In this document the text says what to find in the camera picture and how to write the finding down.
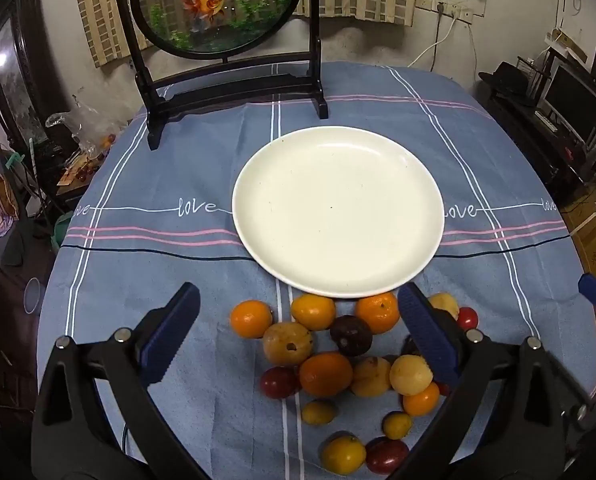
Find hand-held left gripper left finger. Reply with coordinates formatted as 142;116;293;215
30;282;213;480

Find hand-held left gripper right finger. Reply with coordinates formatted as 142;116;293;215
385;282;596;480

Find yellow striped pepino melon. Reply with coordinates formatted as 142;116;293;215
427;292;460;321
263;322;315;367

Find red cherry tomato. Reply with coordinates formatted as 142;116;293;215
456;306;479;331

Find plain yellow pepino melon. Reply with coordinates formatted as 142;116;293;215
350;356;393;398
389;354;435;396

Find orange mandarin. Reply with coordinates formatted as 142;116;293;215
355;291;401;335
299;352;354;398
229;300;273;339
291;294;337;332

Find small orange tomato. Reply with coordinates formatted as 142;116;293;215
402;381;441;417

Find dark purple passionfruit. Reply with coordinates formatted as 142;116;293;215
329;314;373;357

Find small yellow tomato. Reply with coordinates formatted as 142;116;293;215
382;411;413;440
301;399;339;427

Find large red tomato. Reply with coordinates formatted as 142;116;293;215
260;366;299;400

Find dark purple tomato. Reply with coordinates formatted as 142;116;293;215
365;436;410;476

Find yellow green tomato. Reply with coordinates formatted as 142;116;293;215
321;435;367;476

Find white plate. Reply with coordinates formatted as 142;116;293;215
232;126;446;299

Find blue checked tablecloth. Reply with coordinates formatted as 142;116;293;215
36;61;596;480

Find clear plastic cup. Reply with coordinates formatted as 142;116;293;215
24;276;43;317

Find green bag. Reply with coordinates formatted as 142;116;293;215
52;211;76;253

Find black desk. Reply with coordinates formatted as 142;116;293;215
483;92;596;203

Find computer monitor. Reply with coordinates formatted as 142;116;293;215
540;63;596;145

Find basket with pink cloth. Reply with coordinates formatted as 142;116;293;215
0;172;21;239

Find clear plastic bag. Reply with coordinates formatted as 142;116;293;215
46;94;131;158

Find black hat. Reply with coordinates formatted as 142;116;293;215
479;61;541;106

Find dark wooden cabinet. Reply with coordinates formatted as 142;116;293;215
0;0;48;151

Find black chair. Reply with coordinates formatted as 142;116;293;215
108;0;329;152

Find white power cable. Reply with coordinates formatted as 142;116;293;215
407;10;460;71

